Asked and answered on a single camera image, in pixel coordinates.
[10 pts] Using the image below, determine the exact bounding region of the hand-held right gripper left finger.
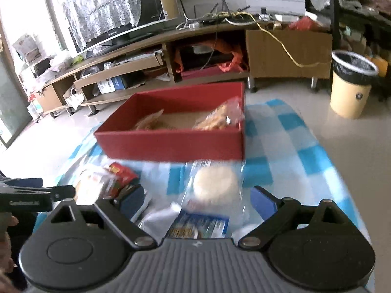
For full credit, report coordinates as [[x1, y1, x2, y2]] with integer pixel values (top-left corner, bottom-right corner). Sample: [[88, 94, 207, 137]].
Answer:
[[50, 184, 155, 250]]

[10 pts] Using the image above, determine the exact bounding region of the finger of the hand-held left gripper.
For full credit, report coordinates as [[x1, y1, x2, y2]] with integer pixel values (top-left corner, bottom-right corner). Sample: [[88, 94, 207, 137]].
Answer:
[[50, 184, 76, 203]]

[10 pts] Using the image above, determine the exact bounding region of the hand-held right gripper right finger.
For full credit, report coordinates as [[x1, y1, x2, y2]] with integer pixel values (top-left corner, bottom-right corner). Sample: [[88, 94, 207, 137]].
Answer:
[[238, 185, 351, 251]]

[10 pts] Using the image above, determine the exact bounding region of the red snack packet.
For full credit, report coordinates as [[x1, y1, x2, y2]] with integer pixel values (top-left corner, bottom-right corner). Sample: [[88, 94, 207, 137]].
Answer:
[[102, 162, 140, 197]]

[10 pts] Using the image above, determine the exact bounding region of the clear packet of round rice crackers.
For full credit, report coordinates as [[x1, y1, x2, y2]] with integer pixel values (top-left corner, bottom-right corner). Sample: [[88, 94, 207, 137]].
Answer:
[[186, 159, 245, 218]]

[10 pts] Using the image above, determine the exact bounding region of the red cardboard box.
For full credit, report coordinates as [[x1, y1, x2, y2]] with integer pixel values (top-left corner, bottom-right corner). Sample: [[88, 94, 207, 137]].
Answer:
[[93, 81, 247, 161]]

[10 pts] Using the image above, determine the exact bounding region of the person's left hand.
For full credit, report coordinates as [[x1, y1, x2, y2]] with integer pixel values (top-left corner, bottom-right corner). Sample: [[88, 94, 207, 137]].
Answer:
[[0, 214, 19, 293]]

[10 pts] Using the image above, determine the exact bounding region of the clear packet of pale pastry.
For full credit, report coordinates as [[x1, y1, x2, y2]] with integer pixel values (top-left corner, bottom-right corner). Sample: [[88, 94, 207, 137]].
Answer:
[[73, 165, 109, 201]]

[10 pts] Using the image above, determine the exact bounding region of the crumpled silver wrapper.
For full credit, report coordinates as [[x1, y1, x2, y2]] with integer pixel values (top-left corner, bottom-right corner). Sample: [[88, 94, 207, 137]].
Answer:
[[139, 202, 183, 239]]

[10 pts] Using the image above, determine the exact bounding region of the blue checkered tablecloth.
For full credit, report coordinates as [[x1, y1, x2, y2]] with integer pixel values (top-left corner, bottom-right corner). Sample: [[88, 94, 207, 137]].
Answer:
[[55, 98, 376, 293]]

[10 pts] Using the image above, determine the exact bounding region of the blue printed snack packet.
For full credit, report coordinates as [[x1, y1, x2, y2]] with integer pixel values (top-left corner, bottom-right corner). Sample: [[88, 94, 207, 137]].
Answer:
[[165, 211, 230, 239]]

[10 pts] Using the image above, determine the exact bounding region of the clear bag of tan crackers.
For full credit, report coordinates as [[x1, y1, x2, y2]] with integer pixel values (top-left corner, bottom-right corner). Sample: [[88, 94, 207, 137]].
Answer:
[[133, 109, 172, 130]]

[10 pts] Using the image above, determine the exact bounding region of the white plastic drawer cart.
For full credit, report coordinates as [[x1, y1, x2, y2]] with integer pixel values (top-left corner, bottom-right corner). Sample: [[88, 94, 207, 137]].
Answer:
[[27, 94, 44, 120]]

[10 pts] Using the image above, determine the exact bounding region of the clear bag of brown cookies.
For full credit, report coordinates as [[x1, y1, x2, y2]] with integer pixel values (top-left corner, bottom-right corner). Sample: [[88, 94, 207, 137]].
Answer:
[[192, 97, 245, 130]]

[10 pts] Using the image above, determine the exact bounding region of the blue and white carton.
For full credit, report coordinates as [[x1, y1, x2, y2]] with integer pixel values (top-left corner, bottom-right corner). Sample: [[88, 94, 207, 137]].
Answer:
[[98, 77, 128, 94]]

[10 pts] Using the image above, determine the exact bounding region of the beige trash can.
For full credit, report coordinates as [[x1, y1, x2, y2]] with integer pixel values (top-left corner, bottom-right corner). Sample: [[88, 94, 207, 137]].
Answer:
[[330, 49, 380, 119]]

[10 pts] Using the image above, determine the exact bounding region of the pink flat box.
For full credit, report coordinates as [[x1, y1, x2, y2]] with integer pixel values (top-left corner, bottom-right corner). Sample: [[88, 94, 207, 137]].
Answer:
[[181, 65, 228, 80]]

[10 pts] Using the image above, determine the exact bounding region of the white set-top player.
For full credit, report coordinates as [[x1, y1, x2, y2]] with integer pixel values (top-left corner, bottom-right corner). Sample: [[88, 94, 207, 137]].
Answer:
[[114, 53, 163, 66]]

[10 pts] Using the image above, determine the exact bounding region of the orange plastic bag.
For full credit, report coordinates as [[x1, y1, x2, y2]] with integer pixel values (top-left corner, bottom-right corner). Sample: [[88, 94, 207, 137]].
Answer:
[[174, 38, 250, 74]]

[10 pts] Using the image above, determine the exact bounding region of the printed paper poster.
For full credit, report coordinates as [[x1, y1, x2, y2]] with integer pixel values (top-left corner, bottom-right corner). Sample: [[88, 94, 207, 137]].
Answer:
[[12, 34, 42, 62]]

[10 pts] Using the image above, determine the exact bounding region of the red plastic bag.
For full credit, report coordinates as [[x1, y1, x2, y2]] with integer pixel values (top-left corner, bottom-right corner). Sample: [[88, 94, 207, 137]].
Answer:
[[289, 16, 320, 31]]

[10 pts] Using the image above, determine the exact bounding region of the wooden television stand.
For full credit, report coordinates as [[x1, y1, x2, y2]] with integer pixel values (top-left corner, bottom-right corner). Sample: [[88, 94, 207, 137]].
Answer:
[[32, 15, 333, 119]]

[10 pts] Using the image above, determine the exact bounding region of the white flat device box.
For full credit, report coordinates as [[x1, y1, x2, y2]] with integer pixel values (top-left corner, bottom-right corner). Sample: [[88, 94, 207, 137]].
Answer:
[[273, 14, 303, 22]]

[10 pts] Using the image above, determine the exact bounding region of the black router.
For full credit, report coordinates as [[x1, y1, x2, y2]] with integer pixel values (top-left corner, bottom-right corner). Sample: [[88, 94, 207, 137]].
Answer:
[[180, 0, 251, 24]]

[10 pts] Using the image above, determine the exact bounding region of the white lace cloth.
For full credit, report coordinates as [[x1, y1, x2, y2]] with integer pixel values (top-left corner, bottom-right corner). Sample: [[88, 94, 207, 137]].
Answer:
[[63, 0, 141, 51]]

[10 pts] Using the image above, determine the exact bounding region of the black television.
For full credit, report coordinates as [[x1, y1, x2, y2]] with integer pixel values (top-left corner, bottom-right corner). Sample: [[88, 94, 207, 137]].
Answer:
[[53, 0, 179, 61]]

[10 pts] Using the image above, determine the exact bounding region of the black metal shelf rack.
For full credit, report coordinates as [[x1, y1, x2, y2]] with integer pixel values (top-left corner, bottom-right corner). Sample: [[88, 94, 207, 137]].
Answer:
[[302, 0, 391, 102]]

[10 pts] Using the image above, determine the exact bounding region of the yellow cable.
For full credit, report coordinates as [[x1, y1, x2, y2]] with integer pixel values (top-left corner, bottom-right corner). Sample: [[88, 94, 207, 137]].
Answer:
[[191, 0, 332, 68]]

